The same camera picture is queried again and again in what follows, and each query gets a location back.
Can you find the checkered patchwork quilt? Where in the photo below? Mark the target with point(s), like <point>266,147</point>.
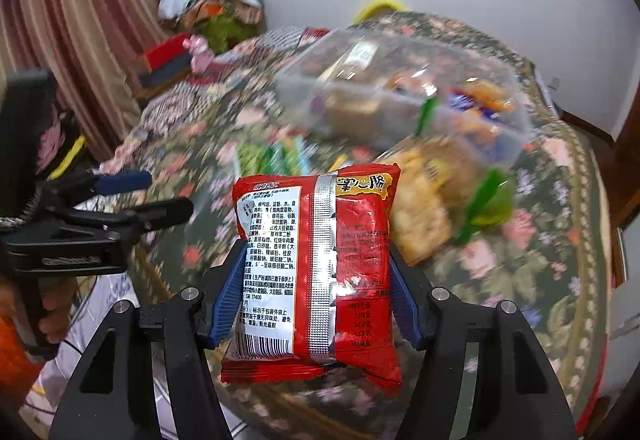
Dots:
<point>175,104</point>

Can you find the clear orange twist snack packet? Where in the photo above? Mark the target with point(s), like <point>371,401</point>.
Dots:
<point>487,94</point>

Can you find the green-edged cookie packet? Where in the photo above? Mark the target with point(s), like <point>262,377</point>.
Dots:
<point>430,200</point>

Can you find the person's left hand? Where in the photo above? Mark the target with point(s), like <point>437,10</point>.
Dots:
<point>61,315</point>

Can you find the striped curtain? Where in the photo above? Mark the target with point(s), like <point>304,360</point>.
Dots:
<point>75,19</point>

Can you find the blue biscuit packet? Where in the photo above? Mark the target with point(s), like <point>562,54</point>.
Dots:
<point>462,112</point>

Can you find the pile of clothes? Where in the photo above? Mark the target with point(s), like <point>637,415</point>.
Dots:
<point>215,9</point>

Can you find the yellow hoop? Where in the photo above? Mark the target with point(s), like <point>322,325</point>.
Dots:
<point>375,7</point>

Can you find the clear plain bread packet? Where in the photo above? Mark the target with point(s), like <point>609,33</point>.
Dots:
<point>352,112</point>

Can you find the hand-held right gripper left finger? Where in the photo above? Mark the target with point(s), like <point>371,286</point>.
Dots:
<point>227,300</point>

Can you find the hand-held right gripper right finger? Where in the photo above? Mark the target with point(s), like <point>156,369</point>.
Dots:
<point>407,300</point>

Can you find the red snack packet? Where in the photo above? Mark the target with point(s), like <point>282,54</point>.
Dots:
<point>360,240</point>

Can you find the green white small packets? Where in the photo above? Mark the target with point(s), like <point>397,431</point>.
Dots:
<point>270,157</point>

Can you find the pink plush toy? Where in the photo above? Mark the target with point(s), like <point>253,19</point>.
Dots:
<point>199,52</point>

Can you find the red box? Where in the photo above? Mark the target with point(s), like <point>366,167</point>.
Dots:
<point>167,50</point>

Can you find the white wall socket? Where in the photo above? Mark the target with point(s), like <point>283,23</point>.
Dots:
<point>553,82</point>

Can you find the clear plastic storage container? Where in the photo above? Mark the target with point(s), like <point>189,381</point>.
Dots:
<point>390,119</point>

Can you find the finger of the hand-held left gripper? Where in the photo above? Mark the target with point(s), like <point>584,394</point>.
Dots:
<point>145,217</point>
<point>122,182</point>

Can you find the clear white-label bread packet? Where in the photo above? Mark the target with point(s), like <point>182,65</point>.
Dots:
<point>357,59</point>

